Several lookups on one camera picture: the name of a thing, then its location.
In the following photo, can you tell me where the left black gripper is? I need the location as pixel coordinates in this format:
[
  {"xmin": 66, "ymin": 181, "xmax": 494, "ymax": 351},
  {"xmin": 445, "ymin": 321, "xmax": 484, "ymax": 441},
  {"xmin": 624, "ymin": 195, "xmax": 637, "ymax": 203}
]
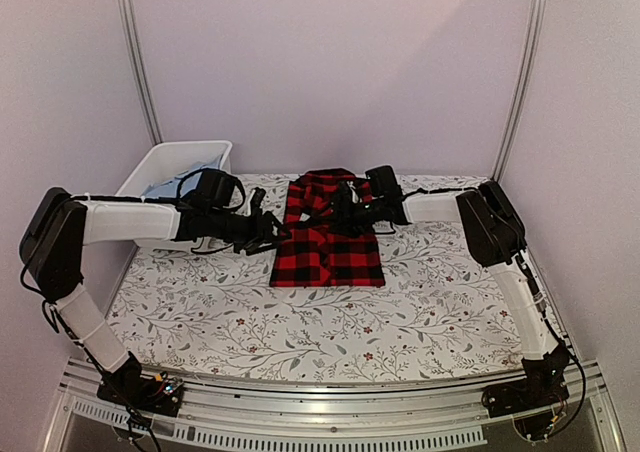
[{"xmin": 209, "ymin": 208, "xmax": 293, "ymax": 257}]

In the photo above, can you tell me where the right aluminium frame post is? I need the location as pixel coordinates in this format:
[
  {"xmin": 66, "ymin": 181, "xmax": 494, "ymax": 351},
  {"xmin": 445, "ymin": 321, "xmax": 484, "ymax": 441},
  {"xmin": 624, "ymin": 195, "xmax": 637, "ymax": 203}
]
[{"xmin": 491, "ymin": 0, "xmax": 547, "ymax": 182}]

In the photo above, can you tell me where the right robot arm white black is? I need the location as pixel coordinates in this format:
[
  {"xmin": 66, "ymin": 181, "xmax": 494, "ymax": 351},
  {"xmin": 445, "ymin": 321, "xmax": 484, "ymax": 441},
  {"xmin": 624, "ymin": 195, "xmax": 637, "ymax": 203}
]
[{"xmin": 328, "ymin": 180, "xmax": 571, "ymax": 408}]

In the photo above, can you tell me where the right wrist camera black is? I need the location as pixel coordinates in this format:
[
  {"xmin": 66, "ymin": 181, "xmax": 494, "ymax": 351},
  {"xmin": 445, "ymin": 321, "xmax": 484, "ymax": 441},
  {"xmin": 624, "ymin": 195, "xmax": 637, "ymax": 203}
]
[{"xmin": 365, "ymin": 165, "xmax": 402, "ymax": 201}]

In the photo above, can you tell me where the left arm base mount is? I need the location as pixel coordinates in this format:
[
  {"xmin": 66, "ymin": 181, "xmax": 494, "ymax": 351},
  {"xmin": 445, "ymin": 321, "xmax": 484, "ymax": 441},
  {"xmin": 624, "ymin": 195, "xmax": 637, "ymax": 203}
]
[{"xmin": 97, "ymin": 367, "xmax": 184, "ymax": 418}]

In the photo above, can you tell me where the light blue shirt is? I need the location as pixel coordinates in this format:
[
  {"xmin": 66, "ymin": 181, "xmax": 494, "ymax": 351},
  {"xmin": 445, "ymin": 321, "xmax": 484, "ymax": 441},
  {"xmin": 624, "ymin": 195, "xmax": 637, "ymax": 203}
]
[{"xmin": 142, "ymin": 155, "xmax": 222, "ymax": 198}]

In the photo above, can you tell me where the aluminium front rail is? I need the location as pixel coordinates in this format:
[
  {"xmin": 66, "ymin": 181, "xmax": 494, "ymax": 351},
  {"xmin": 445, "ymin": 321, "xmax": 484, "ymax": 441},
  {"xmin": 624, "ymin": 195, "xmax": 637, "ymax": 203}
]
[{"xmin": 49, "ymin": 359, "xmax": 611, "ymax": 441}]

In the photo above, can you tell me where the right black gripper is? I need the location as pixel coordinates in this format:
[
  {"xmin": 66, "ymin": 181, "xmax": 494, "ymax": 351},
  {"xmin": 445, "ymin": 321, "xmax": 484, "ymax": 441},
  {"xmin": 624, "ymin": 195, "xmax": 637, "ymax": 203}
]
[{"xmin": 314, "ymin": 195, "xmax": 384, "ymax": 239}]

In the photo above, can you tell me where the aluminium frame post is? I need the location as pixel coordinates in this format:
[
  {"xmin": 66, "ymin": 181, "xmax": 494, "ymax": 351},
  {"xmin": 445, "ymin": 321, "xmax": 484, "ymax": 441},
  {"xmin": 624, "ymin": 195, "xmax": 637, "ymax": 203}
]
[
  {"xmin": 117, "ymin": 0, "xmax": 163, "ymax": 146},
  {"xmin": 491, "ymin": 0, "xmax": 547, "ymax": 182}
]

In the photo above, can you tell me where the left aluminium frame post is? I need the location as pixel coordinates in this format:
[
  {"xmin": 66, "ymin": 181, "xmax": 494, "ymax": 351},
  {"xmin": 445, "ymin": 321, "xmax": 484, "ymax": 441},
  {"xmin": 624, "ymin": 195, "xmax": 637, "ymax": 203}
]
[{"xmin": 117, "ymin": 0, "xmax": 163, "ymax": 146}]

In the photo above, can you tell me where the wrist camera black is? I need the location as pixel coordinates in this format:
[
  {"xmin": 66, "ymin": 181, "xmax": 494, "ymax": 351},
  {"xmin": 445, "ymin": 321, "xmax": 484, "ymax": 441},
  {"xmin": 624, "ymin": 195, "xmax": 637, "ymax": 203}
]
[
  {"xmin": 193, "ymin": 168, "xmax": 246, "ymax": 212},
  {"xmin": 365, "ymin": 165, "xmax": 402, "ymax": 201}
]

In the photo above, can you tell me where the red black plaid shirt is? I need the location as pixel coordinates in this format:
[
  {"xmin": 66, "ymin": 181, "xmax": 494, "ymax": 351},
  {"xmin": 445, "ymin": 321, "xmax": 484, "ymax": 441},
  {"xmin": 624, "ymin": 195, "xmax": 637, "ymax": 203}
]
[{"xmin": 269, "ymin": 168, "xmax": 385, "ymax": 288}]

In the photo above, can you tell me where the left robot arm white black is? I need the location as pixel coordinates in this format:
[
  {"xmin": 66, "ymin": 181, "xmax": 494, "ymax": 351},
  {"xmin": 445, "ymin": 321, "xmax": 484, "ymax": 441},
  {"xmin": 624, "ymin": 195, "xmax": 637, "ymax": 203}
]
[{"xmin": 19, "ymin": 187, "xmax": 291, "ymax": 406}]

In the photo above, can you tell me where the white plastic bin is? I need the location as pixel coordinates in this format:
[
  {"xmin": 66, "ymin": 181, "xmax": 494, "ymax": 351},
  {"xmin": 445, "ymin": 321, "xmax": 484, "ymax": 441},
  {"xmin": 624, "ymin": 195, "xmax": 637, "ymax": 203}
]
[{"xmin": 109, "ymin": 140, "xmax": 233, "ymax": 252}]

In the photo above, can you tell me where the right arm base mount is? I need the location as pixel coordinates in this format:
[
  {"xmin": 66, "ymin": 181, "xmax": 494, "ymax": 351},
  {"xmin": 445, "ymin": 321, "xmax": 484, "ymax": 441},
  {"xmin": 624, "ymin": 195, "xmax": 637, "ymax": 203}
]
[{"xmin": 481, "ymin": 369, "xmax": 569, "ymax": 418}]

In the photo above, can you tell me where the left black looped cable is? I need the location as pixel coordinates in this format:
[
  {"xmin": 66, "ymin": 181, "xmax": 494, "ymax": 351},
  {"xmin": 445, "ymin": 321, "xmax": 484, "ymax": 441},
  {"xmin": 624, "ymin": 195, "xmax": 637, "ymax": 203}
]
[{"xmin": 173, "ymin": 169, "xmax": 204, "ymax": 206}]

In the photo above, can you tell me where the perforated metal cable tray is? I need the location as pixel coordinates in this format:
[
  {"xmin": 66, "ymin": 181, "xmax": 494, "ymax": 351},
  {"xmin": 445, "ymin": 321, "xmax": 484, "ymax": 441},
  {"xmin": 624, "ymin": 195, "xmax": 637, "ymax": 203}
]
[{"xmin": 69, "ymin": 396, "xmax": 489, "ymax": 448}]

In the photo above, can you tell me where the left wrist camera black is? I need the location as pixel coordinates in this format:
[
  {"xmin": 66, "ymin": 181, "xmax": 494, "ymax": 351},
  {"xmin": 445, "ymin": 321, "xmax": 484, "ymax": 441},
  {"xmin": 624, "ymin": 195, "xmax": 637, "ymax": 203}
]
[{"xmin": 193, "ymin": 168, "xmax": 246, "ymax": 212}]

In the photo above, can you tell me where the floral patterned table cloth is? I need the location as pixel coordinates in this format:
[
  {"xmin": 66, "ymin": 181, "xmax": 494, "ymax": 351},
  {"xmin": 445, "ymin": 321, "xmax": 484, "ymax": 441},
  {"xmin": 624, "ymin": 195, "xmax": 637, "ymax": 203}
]
[{"xmin": 104, "ymin": 173, "xmax": 561, "ymax": 383}]

